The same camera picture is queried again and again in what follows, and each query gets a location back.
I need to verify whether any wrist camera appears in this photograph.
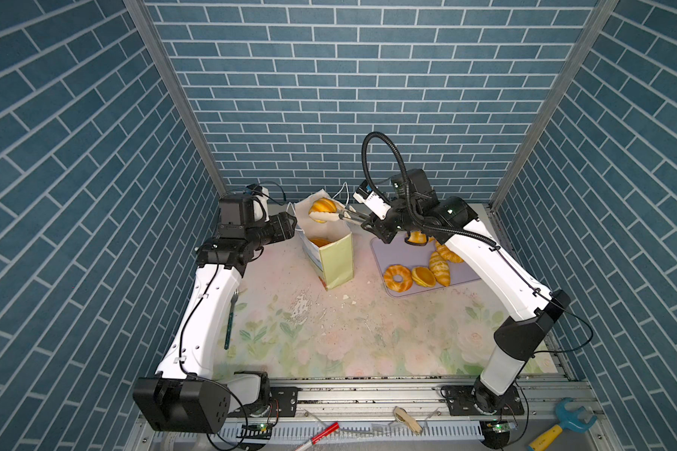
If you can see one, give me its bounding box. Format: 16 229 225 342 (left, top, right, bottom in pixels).
246 183 269 222
353 180 391 220

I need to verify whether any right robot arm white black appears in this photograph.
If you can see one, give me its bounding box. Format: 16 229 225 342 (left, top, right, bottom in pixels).
354 192 571 415

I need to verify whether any blue yellow toy wrench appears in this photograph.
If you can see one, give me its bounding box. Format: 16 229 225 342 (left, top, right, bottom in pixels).
527 398 597 451

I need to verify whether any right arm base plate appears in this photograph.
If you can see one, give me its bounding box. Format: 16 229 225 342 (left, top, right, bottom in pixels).
439 384 525 416

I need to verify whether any glazed orange donut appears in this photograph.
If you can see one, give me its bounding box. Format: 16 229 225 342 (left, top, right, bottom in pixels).
384 264 414 293

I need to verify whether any round orange bun half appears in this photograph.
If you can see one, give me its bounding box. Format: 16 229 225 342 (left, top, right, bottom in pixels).
310 238 332 248

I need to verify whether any small striped round bread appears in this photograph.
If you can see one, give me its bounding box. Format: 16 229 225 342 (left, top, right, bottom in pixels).
308 197 339 224

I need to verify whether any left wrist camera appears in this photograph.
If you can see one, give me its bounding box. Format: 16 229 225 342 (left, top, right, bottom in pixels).
246 183 269 222

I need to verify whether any lilac plastic tray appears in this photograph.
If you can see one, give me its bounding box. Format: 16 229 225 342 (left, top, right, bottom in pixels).
370 232 480 298

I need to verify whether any beige wooden piece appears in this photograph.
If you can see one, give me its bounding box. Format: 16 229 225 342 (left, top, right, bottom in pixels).
393 407 423 435

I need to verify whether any black corrugated cable hose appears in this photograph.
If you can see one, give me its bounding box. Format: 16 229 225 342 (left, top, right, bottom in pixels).
361 132 500 249

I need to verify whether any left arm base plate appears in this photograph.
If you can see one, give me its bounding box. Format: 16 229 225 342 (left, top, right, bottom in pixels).
244 386 299 419

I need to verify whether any red white marker pen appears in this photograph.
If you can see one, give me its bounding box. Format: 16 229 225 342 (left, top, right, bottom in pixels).
295 422 340 451

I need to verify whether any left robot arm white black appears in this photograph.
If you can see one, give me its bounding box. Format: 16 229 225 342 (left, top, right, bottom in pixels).
133 212 297 434

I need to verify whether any striped bread roll back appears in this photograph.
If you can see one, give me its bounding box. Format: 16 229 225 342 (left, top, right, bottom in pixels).
404 231 429 246

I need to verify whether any green handled fork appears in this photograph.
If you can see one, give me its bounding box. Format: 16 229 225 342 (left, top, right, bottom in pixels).
224 291 240 351

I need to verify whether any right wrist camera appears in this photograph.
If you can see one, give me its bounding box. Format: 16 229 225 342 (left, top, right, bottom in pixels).
353 180 391 220

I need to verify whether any long striped croissant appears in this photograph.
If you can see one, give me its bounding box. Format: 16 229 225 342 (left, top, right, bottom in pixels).
429 251 451 287

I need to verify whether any aluminium front rail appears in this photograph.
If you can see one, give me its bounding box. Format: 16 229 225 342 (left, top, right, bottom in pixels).
270 375 605 421

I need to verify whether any white green paper bag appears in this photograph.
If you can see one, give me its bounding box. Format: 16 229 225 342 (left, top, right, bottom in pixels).
290 189 354 291

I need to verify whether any small yellow egg tart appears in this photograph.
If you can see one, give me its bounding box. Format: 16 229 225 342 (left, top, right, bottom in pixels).
411 267 436 288

